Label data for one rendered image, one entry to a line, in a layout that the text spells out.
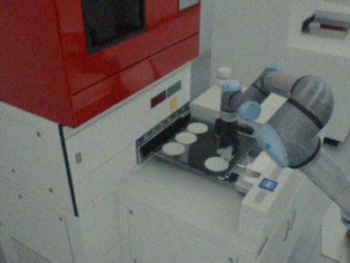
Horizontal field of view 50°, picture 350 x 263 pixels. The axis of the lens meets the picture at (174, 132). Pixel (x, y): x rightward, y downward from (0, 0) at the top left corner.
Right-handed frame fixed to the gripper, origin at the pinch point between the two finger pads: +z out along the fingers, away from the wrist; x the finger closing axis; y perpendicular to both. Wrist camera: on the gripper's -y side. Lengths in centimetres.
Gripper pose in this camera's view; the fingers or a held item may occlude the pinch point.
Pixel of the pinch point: (229, 158)
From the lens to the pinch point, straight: 161.5
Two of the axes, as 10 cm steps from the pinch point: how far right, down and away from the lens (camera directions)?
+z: 0.0, 8.5, 5.2
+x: 3.5, 4.9, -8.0
